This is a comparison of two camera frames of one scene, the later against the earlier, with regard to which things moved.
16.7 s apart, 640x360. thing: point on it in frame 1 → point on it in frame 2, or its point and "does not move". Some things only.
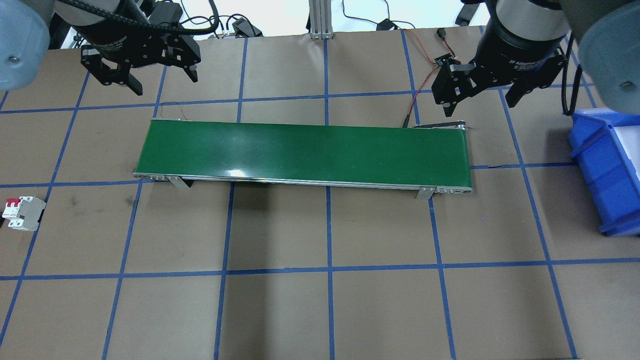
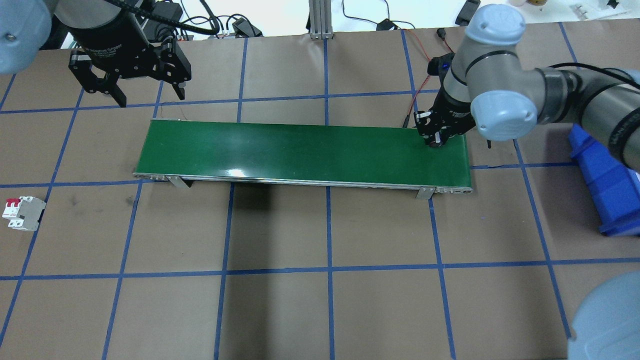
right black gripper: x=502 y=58 → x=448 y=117
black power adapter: x=243 y=27 does not move
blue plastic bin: x=606 y=144 does not move
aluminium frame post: x=320 y=12 does not move
